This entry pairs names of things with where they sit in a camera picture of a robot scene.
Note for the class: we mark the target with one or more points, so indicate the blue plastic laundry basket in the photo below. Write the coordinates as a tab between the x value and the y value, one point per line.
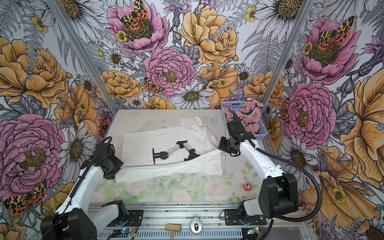
252	132

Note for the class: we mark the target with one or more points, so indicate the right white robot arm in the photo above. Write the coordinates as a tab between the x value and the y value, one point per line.
278	194

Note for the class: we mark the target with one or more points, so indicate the white printed t-shirt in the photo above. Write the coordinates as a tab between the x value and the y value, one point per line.
188	148

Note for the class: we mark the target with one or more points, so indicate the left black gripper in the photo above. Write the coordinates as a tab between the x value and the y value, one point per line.
119	164

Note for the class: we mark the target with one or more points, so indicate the wooden mallet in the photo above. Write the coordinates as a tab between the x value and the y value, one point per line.
173	228

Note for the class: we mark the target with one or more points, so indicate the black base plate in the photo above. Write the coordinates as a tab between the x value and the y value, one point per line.
235	217
134	219

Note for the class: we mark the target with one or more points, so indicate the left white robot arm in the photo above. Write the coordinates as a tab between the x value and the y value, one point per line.
71	220

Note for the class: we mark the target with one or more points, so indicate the green circuit board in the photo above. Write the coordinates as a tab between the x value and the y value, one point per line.
255	230
123	233

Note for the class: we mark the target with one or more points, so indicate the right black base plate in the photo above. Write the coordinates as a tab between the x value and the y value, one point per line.
235	217

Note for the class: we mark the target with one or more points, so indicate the aluminium front rail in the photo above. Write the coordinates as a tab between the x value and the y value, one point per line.
156	215

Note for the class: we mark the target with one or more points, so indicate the left green circuit board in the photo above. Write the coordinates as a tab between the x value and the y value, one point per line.
123	233

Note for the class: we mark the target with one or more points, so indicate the right green circuit board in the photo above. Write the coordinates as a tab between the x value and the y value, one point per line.
255	230

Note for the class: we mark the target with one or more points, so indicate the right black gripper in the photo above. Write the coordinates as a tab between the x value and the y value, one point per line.
222	146

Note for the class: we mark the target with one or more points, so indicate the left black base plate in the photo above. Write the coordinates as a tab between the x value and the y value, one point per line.
134	219

